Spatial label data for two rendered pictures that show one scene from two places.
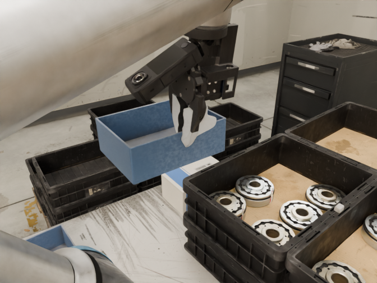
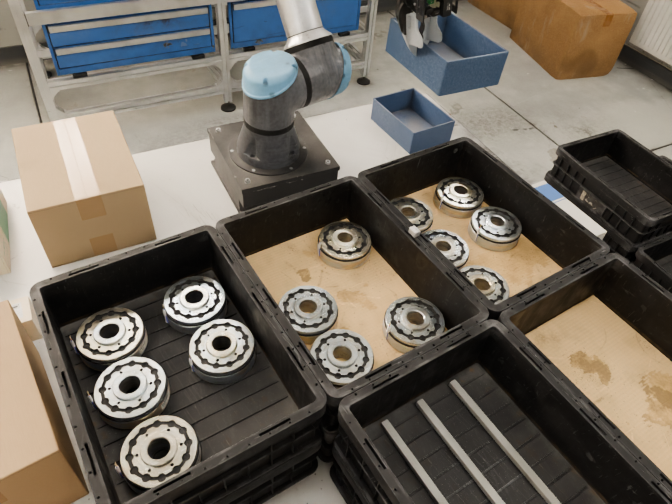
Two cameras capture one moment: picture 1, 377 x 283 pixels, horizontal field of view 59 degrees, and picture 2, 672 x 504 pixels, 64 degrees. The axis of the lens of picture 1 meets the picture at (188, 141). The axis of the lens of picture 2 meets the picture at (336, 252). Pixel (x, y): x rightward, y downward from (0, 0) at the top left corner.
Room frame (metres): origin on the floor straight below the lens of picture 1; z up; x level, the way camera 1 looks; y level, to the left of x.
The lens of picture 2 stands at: (0.45, -1.02, 1.59)
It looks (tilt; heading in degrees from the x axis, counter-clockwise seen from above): 46 degrees down; 93
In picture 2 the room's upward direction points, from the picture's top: 6 degrees clockwise
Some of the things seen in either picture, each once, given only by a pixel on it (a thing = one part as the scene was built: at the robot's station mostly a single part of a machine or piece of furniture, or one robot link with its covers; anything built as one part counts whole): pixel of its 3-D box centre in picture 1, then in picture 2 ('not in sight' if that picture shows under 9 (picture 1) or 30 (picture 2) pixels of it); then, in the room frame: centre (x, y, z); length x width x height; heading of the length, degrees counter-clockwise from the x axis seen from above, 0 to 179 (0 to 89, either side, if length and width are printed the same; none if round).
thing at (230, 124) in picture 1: (219, 150); not in sight; (1.75, -0.19, 0.37); 0.40 x 0.30 x 0.45; 124
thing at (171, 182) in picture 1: (197, 183); (549, 225); (0.90, -0.03, 0.75); 0.20 x 0.12 x 0.09; 126
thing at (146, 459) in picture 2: not in sight; (159, 449); (0.22, -0.74, 0.86); 0.05 x 0.05 x 0.01
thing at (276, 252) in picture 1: (281, 181); (476, 214); (0.67, -0.23, 0.92); 0.40 x 0.30 x 0.02; 129
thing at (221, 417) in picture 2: not in sight; (176, 364); (0.20, -0.61, 0.87); 0.40 x 0.30 x 0.11; 129
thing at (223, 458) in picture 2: not in sight; (171, 345); (0.20, -0.61, 0.92); 0.40 x 0.30 x 0.02; 129
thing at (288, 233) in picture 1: (272, 235); (408, 214); (0.55, -0.19, 0.86); 0.10 x 0.10 x 0.01
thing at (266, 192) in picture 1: (254, 186); (496, 223); (0.73, -0.18, 0.86); 0.10 x 0.10 x 0.01
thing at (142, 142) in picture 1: (161, 134); (444, 50); (0.57, 0.05, 1.10); 0.20 x 0.15 x 0.07; 125
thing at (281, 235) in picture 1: (272, 233); (408, 212); (0.55, -0.19, 0.86); 0.05 x 0.05 x 0.01
